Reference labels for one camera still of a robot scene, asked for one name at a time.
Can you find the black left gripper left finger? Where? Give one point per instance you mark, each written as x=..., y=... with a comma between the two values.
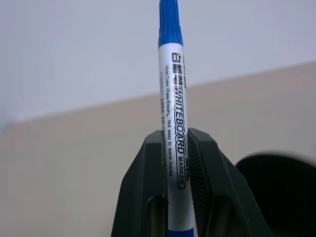
x=140, y=187

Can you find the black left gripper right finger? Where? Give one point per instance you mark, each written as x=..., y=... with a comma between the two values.
x=217, y=192

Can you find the blue whiteboard marker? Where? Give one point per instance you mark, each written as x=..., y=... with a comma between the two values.
x=172, y=103

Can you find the black pen holder cup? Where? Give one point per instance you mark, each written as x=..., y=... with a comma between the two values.
x=284, y=195

